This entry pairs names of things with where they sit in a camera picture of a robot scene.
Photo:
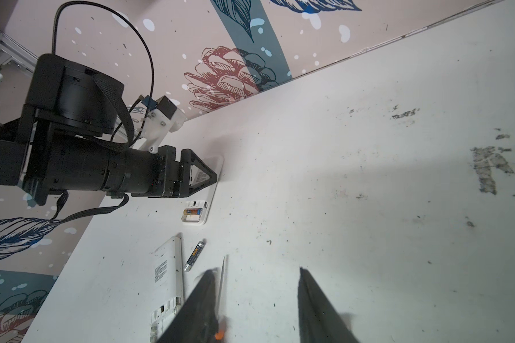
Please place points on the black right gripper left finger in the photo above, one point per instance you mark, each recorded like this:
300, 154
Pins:
197, 320

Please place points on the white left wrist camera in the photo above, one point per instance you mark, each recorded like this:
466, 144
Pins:
162, 118

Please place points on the white remote control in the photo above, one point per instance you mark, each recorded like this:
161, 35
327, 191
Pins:
168, 287
204, 198

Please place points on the blue AA battery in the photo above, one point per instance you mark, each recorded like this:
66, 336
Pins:
193, 212

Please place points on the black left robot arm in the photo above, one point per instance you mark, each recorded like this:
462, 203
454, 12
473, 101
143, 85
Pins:
75, 134

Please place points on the orange black screwdriver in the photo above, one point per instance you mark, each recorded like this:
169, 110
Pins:
220, 334

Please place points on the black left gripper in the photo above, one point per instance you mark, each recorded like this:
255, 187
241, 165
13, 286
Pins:
183, 179

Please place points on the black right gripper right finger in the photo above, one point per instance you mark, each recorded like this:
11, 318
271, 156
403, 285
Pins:
318, 319

